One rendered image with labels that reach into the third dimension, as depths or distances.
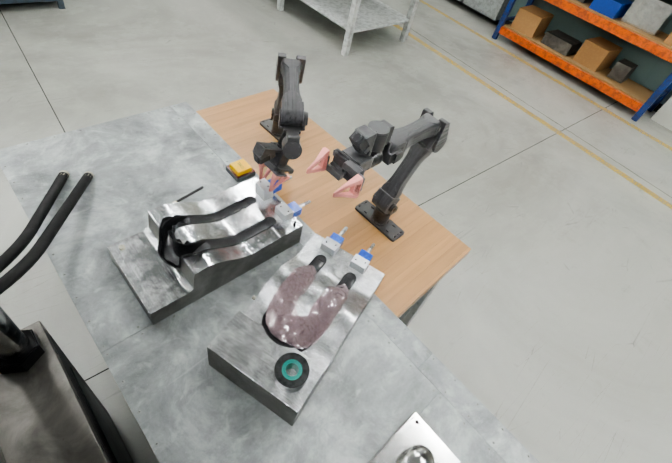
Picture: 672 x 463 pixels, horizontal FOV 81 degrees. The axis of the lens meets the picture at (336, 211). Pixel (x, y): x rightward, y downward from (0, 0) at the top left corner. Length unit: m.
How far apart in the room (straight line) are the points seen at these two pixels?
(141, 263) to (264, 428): 0.55
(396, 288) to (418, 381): 0.29
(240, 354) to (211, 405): 0.15
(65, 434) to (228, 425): 0.35
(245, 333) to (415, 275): 0.62
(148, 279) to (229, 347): 0.32
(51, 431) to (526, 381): 2.01
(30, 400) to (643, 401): 2.66
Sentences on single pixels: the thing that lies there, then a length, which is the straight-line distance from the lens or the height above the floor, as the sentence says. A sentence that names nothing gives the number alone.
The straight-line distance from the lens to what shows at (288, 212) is 1.25.
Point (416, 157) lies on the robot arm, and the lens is 1.32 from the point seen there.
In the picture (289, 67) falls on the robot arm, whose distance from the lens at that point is 1.34.
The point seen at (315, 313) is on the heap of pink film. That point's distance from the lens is 1.08.
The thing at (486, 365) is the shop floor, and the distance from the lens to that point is 2.32.
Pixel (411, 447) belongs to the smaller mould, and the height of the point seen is 0.87.
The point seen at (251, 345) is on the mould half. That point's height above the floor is 0.91.
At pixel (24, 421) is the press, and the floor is 0.78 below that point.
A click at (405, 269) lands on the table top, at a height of 0.80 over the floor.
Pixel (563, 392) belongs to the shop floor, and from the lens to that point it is 2.51.
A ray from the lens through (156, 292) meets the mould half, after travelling 1.16.
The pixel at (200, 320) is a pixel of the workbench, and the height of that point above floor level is 0.80.
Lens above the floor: 1.84
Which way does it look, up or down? 46 degrees down
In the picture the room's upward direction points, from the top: 16 degrees clockwise
